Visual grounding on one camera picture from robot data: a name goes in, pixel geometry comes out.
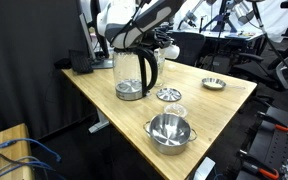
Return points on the black office chair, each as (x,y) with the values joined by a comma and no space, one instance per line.
(274,75)

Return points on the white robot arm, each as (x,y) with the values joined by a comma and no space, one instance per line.
(123,23)

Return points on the clear glass lid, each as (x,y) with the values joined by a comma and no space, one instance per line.
(177,109)

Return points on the small steel pan with grains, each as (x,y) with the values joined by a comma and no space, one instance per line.
(217,84)

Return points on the glass electric kettle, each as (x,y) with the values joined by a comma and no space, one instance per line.
(135,72)

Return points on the stainless steel pot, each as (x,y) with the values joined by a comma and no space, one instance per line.
(169,133)

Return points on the round metal pot lid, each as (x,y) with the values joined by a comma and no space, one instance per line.
(169,94)

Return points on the white plastic cup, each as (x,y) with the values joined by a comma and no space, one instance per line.
(171,52)

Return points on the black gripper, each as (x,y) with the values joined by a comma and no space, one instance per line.
(157,38)

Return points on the black keyboard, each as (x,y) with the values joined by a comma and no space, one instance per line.
(80,62)

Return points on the green couscous box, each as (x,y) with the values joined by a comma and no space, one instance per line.
(160,61)

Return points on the black computer monitor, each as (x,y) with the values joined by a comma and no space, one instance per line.
(98,59)

